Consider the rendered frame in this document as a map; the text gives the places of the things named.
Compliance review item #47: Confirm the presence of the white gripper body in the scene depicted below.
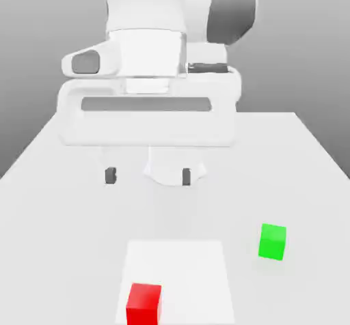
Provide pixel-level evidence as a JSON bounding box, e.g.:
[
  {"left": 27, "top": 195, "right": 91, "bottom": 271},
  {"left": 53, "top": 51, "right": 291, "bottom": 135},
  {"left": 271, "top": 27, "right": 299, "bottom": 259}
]
[{"left": 55, "top": 66, "right": 243, "bottom": 148}]

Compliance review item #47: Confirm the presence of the small red cube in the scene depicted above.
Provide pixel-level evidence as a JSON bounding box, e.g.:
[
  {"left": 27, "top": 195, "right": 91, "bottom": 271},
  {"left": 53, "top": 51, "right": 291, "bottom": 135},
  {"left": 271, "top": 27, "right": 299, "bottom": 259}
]
[{"left": 125, "top": 282, "right": 163, "bottom": 325}]

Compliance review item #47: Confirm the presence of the small green cube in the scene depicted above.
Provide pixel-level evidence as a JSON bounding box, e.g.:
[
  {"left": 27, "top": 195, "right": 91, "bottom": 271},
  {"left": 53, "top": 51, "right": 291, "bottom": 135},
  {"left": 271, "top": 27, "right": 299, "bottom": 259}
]
[{"left": 257, "top": 223, "right": 288, "bottom": 262}]

